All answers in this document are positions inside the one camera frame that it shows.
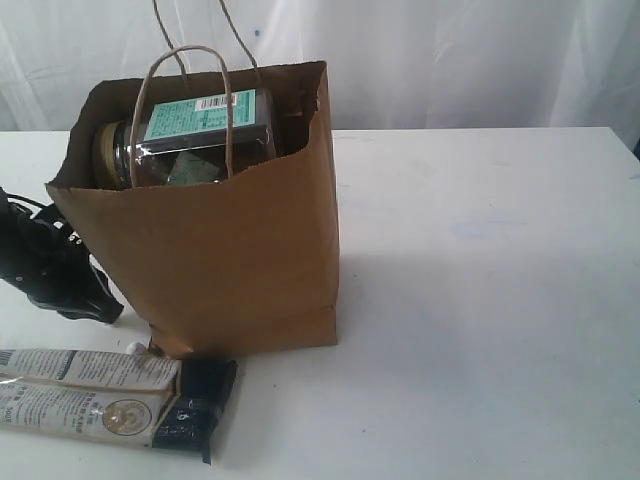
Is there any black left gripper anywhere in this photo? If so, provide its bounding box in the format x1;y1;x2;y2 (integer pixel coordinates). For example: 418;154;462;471
1;191;124;323

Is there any small white candy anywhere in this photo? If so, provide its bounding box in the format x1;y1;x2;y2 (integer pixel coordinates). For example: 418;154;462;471
126;342;148;355

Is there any brown paper bag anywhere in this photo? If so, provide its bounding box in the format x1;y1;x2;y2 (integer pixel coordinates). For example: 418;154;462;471
47;60;340;357

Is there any clear jar with yellow lid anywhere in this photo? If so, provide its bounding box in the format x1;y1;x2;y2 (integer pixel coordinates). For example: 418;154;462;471
92;88;279;190

